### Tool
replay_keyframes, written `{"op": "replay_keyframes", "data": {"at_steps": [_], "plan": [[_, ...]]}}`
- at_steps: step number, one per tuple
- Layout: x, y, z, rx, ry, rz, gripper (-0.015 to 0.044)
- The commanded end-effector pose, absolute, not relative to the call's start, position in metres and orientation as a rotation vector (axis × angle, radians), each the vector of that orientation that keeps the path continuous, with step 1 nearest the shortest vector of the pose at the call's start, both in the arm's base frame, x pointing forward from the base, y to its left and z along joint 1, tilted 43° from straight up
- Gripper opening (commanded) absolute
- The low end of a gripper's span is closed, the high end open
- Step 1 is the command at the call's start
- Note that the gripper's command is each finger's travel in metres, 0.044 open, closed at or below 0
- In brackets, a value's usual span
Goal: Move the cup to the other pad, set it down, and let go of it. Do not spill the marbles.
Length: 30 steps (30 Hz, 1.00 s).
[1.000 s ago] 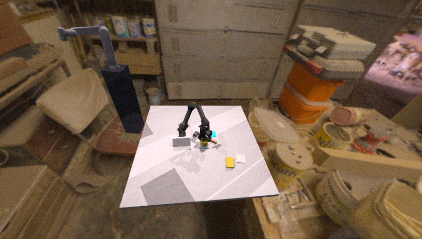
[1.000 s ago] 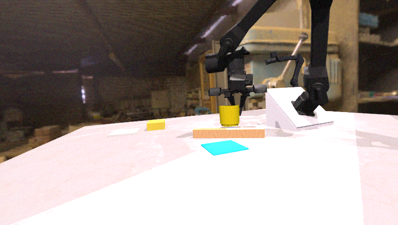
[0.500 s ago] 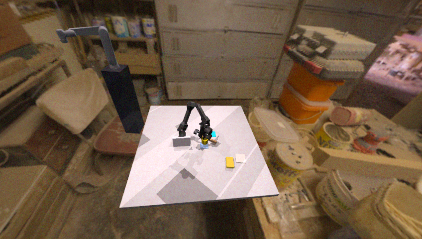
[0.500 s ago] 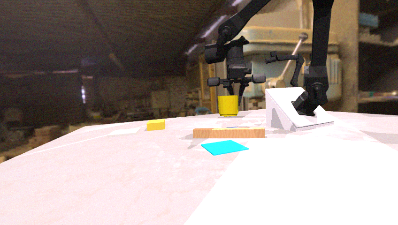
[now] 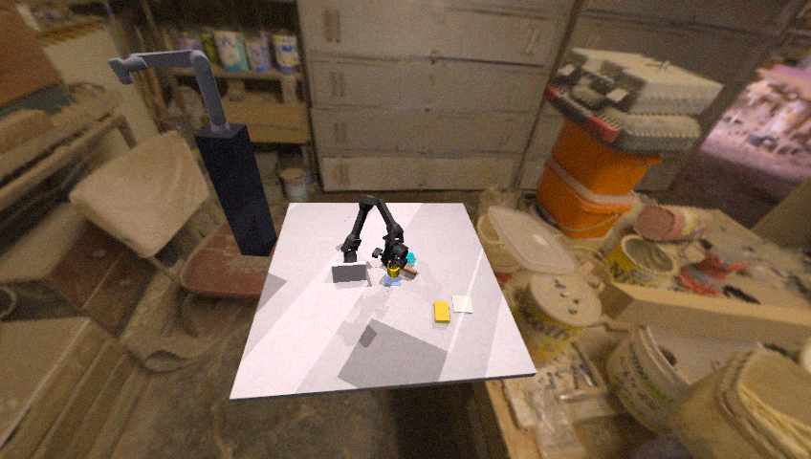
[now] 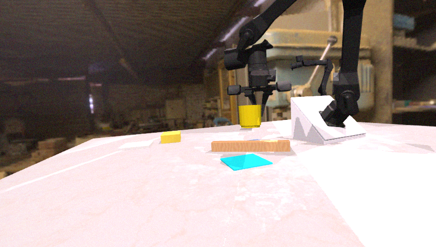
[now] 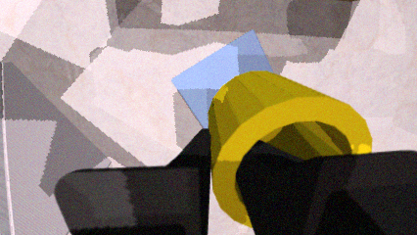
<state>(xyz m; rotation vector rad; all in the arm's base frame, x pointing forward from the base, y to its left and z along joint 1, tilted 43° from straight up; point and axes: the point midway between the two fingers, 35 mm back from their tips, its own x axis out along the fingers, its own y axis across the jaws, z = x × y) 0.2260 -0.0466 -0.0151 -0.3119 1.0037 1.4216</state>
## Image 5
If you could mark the yellow block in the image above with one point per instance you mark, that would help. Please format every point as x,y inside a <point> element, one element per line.
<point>441,312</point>

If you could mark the yellow cup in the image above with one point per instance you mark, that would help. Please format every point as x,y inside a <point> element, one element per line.
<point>393,271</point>

